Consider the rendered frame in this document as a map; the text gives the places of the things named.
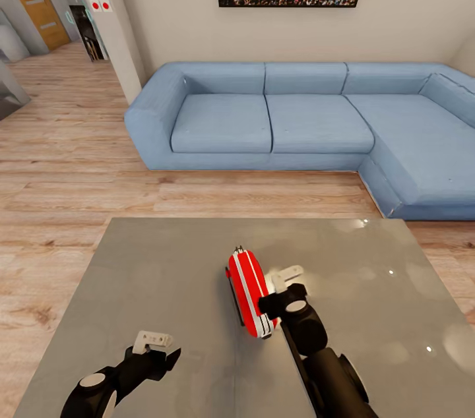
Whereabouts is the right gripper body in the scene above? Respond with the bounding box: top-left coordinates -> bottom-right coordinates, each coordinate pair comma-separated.
261,283 -> 307,320

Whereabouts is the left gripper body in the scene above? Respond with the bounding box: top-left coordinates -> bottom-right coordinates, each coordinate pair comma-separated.
122,346 -> 167,394

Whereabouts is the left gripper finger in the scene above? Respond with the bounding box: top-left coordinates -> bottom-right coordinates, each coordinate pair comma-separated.
164,348 -> 181,374

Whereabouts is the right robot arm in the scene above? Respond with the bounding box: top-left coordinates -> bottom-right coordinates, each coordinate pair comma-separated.
258,265 -> 378,418

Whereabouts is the radio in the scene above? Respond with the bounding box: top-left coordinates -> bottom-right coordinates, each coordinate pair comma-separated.
226,245 -> 277,340

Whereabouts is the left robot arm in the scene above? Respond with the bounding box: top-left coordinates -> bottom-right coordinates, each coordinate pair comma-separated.
59,330 -> 181,418

